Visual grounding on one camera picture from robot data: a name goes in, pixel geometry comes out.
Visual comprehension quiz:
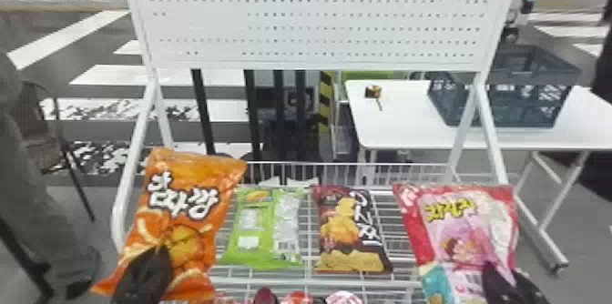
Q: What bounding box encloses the hand scanner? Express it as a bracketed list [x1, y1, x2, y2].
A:
[363, 84, 384, 113]

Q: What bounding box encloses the person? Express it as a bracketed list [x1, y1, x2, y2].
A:
[0, 51, 103, 304]

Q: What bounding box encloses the white wire rack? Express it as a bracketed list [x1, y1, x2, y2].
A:
[110, 0, 524, 304]

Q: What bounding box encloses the white side table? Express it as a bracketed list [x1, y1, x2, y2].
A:
[343, 78, 612, 275]

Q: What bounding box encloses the striped post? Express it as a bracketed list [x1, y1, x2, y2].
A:
[318, 71, 334, 131]

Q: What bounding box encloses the red noodle cup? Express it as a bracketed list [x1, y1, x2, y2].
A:
[280, 290, 315, 304]

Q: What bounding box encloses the green snack packet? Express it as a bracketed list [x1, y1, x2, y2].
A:
[217, 186, 307, 271]

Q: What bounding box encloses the pink snack packet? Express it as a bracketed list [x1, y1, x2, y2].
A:
[393, 182, 521, 304]

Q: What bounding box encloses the blue basket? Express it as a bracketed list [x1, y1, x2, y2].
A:
[426, 45, 583, 129]

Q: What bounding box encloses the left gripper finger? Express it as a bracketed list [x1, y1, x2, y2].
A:
[111, 246, 176, 304]

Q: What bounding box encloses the dark red snack packet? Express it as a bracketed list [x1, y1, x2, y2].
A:
[311, 184, 394, 276]

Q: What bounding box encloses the black chair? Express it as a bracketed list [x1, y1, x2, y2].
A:
[13, 81, 97, 224]

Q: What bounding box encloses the orange snack packet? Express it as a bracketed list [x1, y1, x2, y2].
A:
[90, 147, 249, 302]

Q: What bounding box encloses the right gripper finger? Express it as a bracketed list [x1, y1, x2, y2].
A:
[515, 271, 552, 304]
[482, 262, 516, 304]

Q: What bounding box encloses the pink noodle cup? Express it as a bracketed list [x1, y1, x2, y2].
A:
[325, 289, 364, 304]

